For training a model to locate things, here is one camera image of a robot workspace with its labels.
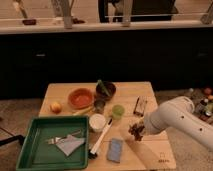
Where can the orange clay bowl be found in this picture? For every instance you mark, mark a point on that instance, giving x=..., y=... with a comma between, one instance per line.
x=80, y=98

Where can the dark grape bunch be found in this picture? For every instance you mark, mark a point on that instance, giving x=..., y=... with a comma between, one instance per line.
x=136, y=130

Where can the metal fork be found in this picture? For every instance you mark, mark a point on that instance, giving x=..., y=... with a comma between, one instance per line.
x=54, y=140

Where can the white handled brush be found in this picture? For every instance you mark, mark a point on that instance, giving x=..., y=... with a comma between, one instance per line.
x=93, y=151

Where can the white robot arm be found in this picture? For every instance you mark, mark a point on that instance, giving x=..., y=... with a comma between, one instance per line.
x=178, y=113

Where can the dark snack packet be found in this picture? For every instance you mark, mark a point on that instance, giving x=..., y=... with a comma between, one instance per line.
x=140, y=106

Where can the blue sponge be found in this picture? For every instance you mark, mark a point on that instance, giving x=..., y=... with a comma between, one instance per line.
x=115, y=150

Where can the white cup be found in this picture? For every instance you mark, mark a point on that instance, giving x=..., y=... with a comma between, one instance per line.
x=97, y=122

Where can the green plastic cup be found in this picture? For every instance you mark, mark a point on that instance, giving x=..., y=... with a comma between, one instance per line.
x=117, y=112

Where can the grey folded cloth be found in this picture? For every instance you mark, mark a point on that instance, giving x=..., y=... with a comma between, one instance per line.
x=69, y=144

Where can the wooden table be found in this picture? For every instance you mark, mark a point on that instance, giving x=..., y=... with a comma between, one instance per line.
x=151, y=153

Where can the small metal cup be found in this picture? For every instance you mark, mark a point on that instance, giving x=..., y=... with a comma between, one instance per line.
x=99, y=106

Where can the yellow red apple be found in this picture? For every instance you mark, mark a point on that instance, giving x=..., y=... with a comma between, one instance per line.
x=56, y=107

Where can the green vegetable stick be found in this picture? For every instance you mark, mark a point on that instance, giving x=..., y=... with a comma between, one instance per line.
x=104, y=89

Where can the green plastic tray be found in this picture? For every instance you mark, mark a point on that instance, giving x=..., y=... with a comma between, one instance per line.
x=40, y=151

